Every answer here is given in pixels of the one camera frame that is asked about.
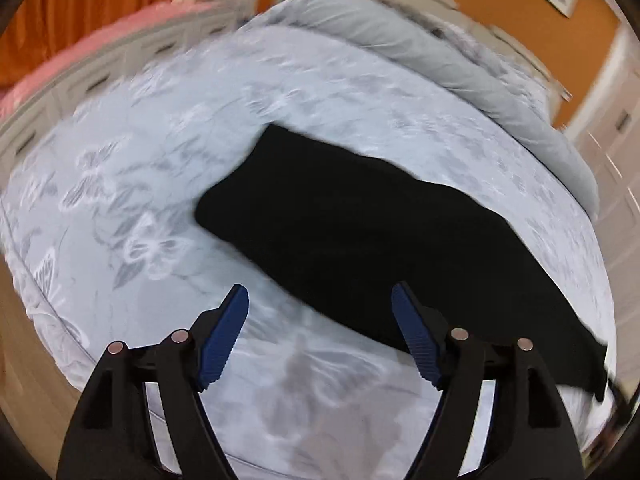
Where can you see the pink blanket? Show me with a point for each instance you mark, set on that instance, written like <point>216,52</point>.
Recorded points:
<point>75,55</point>

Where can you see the butterfly print bed sheet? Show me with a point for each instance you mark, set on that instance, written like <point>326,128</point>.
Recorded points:
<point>150,160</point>

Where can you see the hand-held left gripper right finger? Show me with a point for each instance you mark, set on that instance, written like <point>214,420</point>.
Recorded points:
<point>415,335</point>

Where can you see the white wardrobe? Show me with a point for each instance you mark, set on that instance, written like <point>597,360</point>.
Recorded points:
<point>610,135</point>

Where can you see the grey rolled duvet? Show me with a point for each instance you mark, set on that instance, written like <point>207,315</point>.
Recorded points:
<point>400,40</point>

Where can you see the grey printed pillow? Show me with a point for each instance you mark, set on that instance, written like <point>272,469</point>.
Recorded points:
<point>505,75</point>

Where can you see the black pants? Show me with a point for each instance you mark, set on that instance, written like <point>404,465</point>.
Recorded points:
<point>350,220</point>

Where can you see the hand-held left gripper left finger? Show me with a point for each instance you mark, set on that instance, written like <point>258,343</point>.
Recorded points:
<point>225,330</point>

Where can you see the orange curtain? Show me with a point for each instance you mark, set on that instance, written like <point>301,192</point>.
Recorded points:
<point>75,5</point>

